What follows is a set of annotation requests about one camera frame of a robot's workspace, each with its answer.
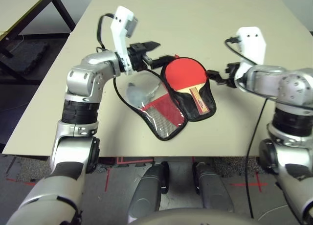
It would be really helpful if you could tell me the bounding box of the white floor cable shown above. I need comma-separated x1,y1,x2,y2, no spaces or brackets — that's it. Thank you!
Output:
258,204,289,222

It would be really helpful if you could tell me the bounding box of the grey robot torso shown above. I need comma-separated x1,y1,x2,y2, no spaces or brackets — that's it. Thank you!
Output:
135,207,257,225

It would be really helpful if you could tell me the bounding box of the grey left robot leg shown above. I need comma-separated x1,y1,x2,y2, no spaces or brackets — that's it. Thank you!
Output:
128,161,171,223

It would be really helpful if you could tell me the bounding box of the grey right robot leg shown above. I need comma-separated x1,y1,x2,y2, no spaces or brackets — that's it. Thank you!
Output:
193,161,234,212

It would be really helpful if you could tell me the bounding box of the black and red paddle case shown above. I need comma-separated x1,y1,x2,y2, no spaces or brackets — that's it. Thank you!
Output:
113,54,217,142

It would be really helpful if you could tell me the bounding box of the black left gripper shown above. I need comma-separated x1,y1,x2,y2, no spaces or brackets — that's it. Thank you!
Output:
127,41,176,73

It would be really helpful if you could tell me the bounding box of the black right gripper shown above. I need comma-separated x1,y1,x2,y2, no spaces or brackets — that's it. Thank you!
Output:
206,63,242,89

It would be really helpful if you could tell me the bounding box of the black-framed side table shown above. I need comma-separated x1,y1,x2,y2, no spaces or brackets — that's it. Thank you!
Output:
0,0,76,86

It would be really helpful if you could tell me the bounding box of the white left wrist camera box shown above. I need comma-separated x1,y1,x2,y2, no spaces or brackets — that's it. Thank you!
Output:
110,5,138,76

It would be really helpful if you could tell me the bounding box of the grey robot leg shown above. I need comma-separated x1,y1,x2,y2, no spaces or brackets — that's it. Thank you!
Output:
193,161,234,212
128,161,171,223

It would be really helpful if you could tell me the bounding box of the clear plastic pouch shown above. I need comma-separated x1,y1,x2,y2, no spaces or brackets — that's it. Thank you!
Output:
126,82,162,108

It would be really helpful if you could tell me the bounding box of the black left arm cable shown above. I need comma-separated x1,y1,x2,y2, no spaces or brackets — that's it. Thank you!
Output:
97,13,115,52

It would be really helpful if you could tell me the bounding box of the black foam floor mat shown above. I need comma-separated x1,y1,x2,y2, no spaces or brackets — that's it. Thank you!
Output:
4,40,49,75

